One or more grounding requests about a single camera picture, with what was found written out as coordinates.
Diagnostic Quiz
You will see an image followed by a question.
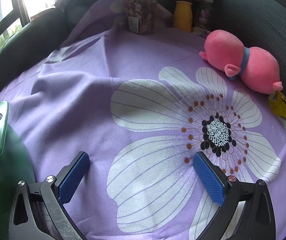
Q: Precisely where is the purple floral cloth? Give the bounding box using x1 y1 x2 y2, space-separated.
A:
0 0 286 240

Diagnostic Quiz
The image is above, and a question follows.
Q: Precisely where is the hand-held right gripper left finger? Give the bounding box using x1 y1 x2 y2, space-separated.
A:
8 151 91 240

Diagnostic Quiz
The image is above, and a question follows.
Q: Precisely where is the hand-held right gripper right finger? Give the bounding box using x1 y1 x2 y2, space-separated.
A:
192 151 276 240

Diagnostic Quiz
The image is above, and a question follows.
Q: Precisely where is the dark grey recliner sofa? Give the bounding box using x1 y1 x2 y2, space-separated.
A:
212 0 286 113

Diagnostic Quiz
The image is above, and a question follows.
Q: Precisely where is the yellow hang tag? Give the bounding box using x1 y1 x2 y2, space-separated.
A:
269 91 286 119

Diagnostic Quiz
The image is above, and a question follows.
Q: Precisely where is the clear packaged snack bag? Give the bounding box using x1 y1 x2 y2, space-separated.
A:
123 0 158 35

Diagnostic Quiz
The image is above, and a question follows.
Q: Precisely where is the pink plush toy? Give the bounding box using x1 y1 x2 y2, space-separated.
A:
199 29 283 95

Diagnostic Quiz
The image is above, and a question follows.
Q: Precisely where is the dark jar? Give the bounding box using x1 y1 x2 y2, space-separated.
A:
197 0 213 32

